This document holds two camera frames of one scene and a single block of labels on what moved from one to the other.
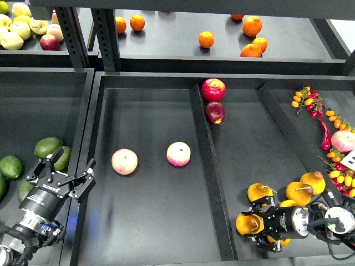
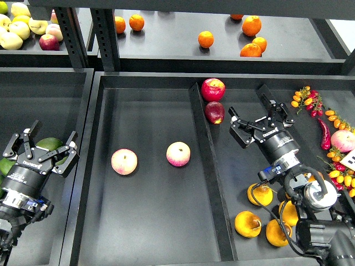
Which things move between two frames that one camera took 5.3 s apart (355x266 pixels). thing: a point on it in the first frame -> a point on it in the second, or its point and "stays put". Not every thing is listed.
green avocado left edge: x=3 y=185 stays put
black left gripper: x=44 y=197 -> x=28 y=174
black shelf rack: x=191 y=35 stays put
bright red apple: x=213 y=90 stays put
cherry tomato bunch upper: x=312 y=100 stays put
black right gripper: x=288 y=222 -> x=277 y=144
